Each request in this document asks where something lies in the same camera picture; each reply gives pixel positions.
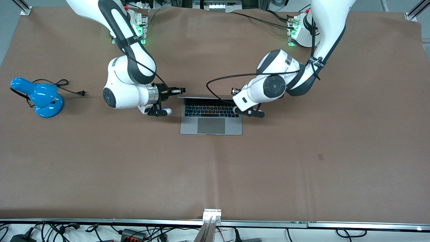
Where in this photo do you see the black lamp power cable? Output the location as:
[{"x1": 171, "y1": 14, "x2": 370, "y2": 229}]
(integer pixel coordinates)
[{"x1": 32, "y1": 79, "x2": 88, "y2": 97}]

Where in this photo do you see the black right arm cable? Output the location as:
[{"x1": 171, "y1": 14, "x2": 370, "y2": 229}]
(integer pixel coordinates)
[{"x1": 114, "y1": 34, "x2": 168, "y2": 87}]

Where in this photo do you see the black box with orange connectors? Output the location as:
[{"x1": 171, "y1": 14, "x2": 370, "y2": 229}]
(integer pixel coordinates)
[{"x1": 120, "y1": 229, "x2": 147, "y2": 241}]

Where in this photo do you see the aluminium table edge rail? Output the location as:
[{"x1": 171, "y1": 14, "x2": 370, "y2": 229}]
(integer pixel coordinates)
[{"x1": 0, "y1": 218, "x2": 430, "y2": 232}]

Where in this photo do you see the black cable to arm base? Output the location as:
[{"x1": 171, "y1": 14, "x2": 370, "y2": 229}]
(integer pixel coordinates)
[{"x1": 232, "y1": 12, "x2": 298, "y2": 27}]

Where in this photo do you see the brown table cover sheet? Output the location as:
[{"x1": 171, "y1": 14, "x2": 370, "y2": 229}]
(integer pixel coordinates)
[{"x1": 0, "y1": 6, "x2": 430, "y2": 224}]

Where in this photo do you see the aluminium profile post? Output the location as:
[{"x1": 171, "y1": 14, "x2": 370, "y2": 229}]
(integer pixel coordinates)
[{"x1": 193, "y1": 208, "x2": 222, "y2": 242}]

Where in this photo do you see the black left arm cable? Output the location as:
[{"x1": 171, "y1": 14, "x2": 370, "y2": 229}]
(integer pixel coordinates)
[{"x1": 206, "y1": 17, "x2": 323, "y2": 101}]

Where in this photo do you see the black power adapter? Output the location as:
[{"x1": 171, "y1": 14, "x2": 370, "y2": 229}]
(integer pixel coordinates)
[{"x1": 9, "y1": 232, "x2": 36, "y2": 242}]

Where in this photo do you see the grey laptop with black keyboard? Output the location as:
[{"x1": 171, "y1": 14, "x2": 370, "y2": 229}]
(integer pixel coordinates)
[{"x1": 177, "y1": 95, "x2": 243, "y2": 135}]

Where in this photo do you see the blue desk lamp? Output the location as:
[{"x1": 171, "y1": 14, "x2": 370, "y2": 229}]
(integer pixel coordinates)
[{"x1": 10, "y1": 77, "x2": 65, "y2": 118}]

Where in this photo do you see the aluminium frame corner profile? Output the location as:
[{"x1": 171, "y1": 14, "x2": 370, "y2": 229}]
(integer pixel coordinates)
[
  {"x1": 13, "y1": 0, "x2": 32, "y2": 15},
  {"x1": 405, "y1": 0, "x2": 430, "y2": 22}
]

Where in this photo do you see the grey power strip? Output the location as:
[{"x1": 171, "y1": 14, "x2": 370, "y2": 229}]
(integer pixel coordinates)
[{"x1": 193, "y1": 0, "x2": 242, "y2": 10}]

